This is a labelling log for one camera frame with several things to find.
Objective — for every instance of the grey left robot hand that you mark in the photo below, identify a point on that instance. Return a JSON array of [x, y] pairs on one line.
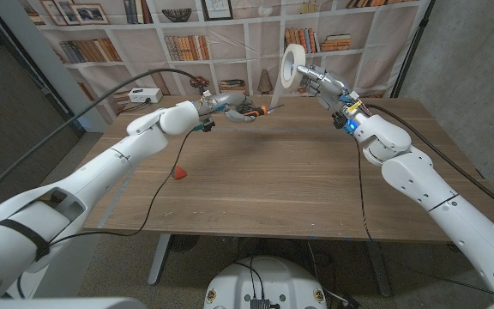
[[230, 101]]

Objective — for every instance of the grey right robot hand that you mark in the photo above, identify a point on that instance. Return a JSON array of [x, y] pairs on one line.
[[333, 92]]

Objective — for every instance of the black orange screwdriver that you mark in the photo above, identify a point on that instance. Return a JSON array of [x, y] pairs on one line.
[[260, 113]]

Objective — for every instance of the cream masking tape roll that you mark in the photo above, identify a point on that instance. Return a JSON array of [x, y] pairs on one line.
[[299, 56]]

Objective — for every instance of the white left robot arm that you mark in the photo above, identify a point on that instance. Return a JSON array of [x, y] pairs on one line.
[[101, 180]]

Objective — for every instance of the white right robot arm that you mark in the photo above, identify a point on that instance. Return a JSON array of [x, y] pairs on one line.
[[423, 180]]

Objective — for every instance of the red strawberry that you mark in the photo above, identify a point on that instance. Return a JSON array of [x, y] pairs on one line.
[[180, 173]]

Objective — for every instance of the printed bookshelf backdrop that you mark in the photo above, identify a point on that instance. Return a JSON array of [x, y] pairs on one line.
[[247, 56]]

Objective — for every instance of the white power strip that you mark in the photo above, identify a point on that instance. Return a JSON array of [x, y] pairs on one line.
[[144, 95]]

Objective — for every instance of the black backdrop stand pole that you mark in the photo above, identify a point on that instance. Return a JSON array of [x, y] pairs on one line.
[[413, 47]]

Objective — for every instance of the white table leg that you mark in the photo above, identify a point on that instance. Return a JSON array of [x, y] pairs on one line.
[[159, 262]]

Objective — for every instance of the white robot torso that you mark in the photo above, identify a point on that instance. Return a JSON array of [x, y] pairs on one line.
[[268, 279]]

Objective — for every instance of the grey table leg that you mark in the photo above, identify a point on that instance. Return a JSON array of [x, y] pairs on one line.
[[380, 270]]

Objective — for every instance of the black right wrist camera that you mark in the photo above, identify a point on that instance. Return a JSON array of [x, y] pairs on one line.
[[338, 120]]

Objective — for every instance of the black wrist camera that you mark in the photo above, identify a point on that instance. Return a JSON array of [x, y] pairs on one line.
[[338, 120], [207, 125]]

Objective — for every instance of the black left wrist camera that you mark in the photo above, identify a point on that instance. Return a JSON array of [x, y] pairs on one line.
[[207, 125]]

